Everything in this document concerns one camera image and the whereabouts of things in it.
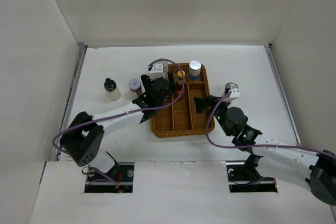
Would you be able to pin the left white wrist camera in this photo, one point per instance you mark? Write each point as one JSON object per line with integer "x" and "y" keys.
{"x": 156, "y": 71}

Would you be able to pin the white-lid jar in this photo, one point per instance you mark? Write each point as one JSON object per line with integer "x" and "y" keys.
{"x": 135, "y": 87}

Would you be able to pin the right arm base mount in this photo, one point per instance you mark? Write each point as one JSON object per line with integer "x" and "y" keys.
{"x": 243, "y": 177}

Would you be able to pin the silver-lid salt shaker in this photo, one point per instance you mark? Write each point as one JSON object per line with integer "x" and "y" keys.
{"x": 194, "y": 70}
{"x": 165, "y": 66}

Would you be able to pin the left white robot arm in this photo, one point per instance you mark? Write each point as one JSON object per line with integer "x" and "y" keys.
{"x": 83, "y": 143}

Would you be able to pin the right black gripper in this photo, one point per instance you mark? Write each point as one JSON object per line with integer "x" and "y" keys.
{"x": 202, "y": 103}

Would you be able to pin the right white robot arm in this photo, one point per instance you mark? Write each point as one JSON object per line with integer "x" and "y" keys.
{"x": 313, "y": 170}

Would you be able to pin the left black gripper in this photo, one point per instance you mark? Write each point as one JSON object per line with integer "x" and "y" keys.
{"x": 170, "y": 89}

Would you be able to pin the red sauce bottle yellow cap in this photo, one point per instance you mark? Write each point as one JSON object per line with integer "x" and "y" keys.
{"x": 180, "y": 83}

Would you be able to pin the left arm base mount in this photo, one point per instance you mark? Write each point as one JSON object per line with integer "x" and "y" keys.
{"x": 117, "y": 181}

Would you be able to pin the black-cap white sauce bottle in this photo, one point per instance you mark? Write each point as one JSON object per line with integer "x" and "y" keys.
{"x": 112, "y": 89}

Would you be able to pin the brown wicker divided basket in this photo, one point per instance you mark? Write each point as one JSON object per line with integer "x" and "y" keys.
{"x": 180, "y": 119}

